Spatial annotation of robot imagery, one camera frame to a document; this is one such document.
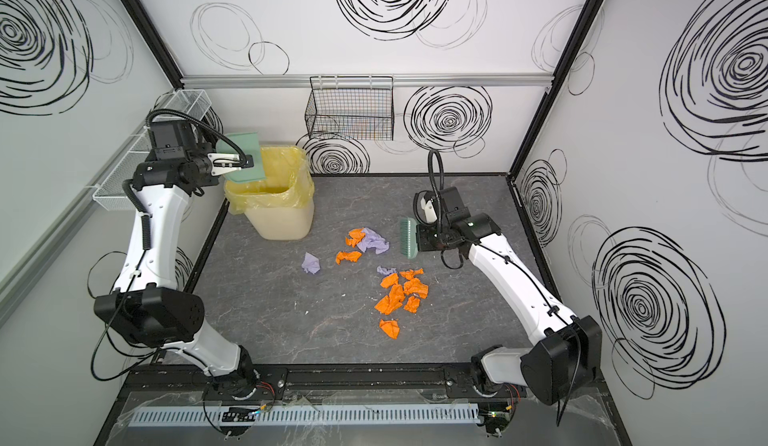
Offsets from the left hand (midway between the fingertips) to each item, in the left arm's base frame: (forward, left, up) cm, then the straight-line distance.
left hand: (199, 150), depth 75 cm
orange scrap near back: (-24, -56, -36) cm, 71 cm away
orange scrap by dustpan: (-9, -37, -36) cm, 52 cm away
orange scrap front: (-15, -55, -35) cm, 67 cm away
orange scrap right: (-1, -37, -36) cm, 52 cm away
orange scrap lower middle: (-19, -56, -36) cm, 69 cm away
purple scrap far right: (-14, -47, -35) cm, 61 cm away
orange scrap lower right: (-23, -50, -37) cm, 66 cm away
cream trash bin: (-3, -16, -27) cm, 31 cm away
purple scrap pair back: (-3, -43, -35) cm, 56 cm away
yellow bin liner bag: (+1, -19, -12) cm, 23 cm away
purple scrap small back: (-12, -23, -37) cm, 45 cm away
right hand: (-13, -55, -17) cm, 59 cm away
